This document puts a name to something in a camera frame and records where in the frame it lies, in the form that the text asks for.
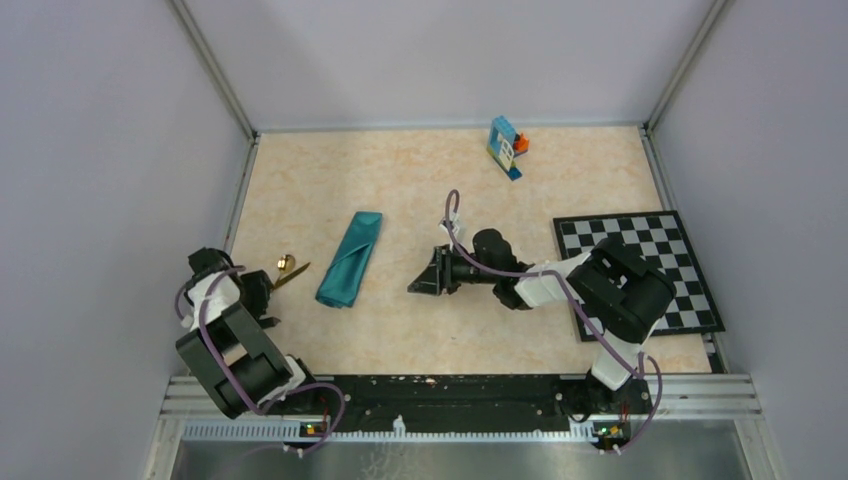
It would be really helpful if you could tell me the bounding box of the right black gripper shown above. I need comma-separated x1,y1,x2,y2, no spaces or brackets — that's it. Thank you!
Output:
409,244,499,295

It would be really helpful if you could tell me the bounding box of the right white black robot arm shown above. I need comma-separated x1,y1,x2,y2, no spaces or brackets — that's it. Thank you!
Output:
407,229,676,421

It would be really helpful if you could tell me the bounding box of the black white checkerboard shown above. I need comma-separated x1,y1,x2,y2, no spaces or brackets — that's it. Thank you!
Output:
552,210,726,336

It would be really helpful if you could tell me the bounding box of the colourful toy block house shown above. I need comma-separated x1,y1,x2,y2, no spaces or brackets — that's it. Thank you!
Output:
486,115,530,181

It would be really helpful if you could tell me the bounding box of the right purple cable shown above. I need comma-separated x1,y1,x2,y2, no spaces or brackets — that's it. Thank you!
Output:
442,189,664,455

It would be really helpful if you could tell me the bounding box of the gold spoon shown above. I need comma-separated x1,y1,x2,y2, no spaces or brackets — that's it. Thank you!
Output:
276,254,297,278

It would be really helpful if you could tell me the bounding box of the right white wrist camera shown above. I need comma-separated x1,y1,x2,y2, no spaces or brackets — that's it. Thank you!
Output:
439,219,465,250

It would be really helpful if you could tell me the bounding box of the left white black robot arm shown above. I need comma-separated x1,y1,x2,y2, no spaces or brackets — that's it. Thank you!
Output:
175,247,321,419

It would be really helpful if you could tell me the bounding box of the teal cloth napkin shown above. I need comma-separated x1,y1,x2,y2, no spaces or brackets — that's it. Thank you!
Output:
315,211,383,308

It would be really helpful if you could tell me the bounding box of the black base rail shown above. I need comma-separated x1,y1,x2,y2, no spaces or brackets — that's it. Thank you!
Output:
270,374,654,450

